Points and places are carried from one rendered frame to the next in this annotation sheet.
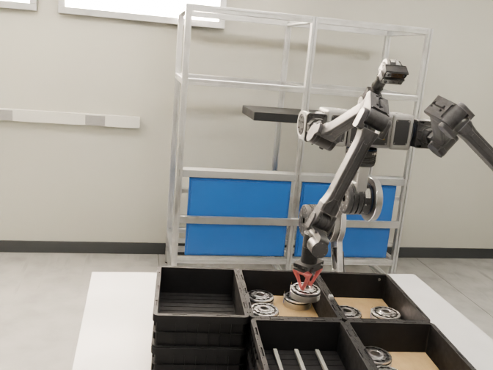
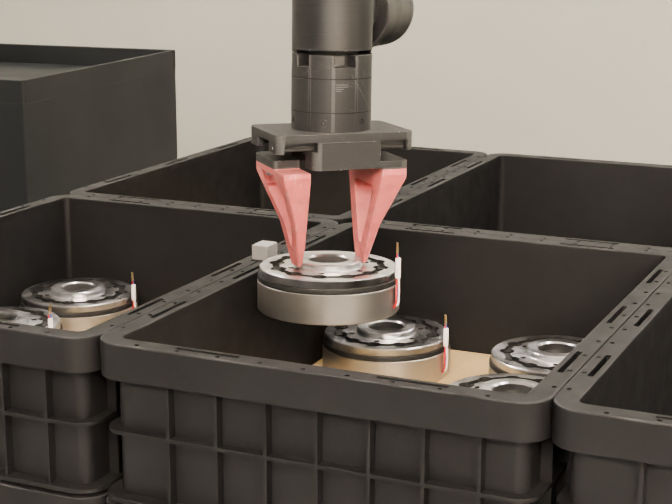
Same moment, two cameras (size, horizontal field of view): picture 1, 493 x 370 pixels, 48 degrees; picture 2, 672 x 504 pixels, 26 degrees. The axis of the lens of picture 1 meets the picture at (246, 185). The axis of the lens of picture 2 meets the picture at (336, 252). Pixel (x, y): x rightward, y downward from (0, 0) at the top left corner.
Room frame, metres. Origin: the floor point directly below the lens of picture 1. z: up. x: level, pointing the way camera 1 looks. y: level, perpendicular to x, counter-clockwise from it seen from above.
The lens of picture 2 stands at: (2.68, 0.32, 1.20)
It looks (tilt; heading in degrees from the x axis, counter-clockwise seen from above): 13 degrees down; 212
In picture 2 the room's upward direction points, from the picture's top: straight up
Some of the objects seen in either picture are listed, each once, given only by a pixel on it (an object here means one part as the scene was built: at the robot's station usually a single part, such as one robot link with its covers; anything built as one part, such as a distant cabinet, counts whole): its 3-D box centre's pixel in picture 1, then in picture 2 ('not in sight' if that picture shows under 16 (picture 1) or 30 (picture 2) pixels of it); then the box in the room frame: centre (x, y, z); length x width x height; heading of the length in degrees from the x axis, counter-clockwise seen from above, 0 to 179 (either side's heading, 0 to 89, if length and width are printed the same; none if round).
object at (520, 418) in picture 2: (285, 294); (422, 308); (1.80, -0.17, 0.92); 0.40 x 0.30 x 0.02; 8
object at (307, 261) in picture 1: (309, 256); (331, 101); (1.81, -0.24, 1.06); 0.10 x 0.07 x 0.07; 143
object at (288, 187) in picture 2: (309, 274); (315, 201); (1.82, -0.25, 0.99); 0.07 x 0.07 x 0.09; 53
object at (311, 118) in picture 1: (318, 128); not in sight; (2.27, -0.27, 1.45); 0.09 x 0.08 x 0.12; 102
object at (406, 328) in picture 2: not in sight; (386, 328); (1.70, -0.26, 0.86); 0.05 x 0.05 x 0.01
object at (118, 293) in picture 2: not in sight; (78, 294); (1.74, -0.55, 0.86); 0.10 x 0.10 x 0.01
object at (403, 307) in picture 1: (365, 310); (74, 327); (1.84, -0.47, 0.87); 0.40 x 0.30 x 0.11; 8
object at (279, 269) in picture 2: (305, 288); (328, 269); (1.81, -0.24, 0.94); 0.10 x 0.10 x 0.01
